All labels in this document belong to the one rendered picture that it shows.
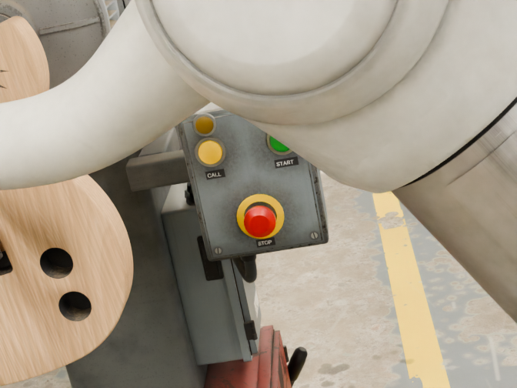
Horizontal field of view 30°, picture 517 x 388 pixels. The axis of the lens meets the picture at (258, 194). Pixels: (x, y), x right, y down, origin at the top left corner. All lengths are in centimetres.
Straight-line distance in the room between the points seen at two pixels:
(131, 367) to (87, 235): 48
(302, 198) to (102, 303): 28
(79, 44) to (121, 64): 59
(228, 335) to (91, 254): 48
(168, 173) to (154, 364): 35
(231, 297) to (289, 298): 175
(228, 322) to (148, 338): 13
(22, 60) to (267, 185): 35
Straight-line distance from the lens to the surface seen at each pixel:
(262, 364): 161
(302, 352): 176
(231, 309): 150
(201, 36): 35
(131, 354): 152
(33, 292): 113
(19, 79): 106
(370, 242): 354
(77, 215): 109
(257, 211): 119
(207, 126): 118
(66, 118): 64
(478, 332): 287
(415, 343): 285
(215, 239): 124
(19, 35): 105
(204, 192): 121
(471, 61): 39
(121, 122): 62
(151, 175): 132
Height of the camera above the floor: 141
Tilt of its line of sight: 19 degrees down
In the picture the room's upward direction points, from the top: 11 degrees counter-clockwise
